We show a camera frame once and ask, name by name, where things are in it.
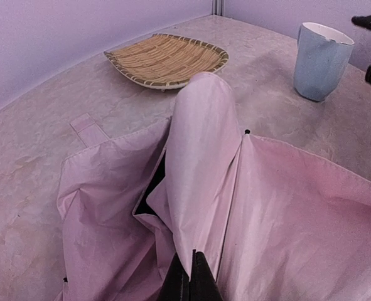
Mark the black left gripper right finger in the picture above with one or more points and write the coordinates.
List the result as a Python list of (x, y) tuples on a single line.
[(203, 286)]

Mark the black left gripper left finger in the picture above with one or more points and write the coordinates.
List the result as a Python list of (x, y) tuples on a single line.
[(176, 283)]

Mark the pink umbrella black lining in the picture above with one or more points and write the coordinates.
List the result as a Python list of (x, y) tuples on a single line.
[(273, 221)]

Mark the light blue mug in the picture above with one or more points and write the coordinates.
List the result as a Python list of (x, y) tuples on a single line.
[(323, 55)]

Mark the woven bamboo tray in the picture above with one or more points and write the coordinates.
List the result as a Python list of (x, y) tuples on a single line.
[(166, 61)]

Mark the right metal frame post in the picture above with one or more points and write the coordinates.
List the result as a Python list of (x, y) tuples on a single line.
[(218, 7)]

